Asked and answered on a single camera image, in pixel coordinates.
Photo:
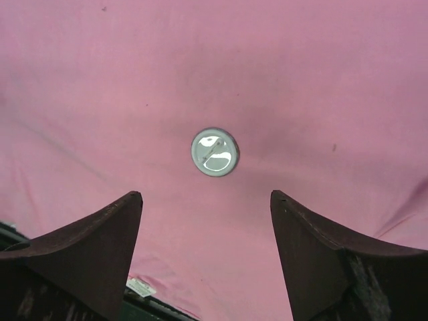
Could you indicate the pink t-shirt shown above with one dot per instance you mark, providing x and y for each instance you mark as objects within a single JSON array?
[{"x": 327, "y": 101}]

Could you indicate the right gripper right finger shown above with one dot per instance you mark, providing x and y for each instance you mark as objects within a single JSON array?
[{"x": 334, "y": 273}]

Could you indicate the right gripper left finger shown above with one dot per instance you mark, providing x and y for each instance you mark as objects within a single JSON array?
[{"x": 77, "y": 272}]

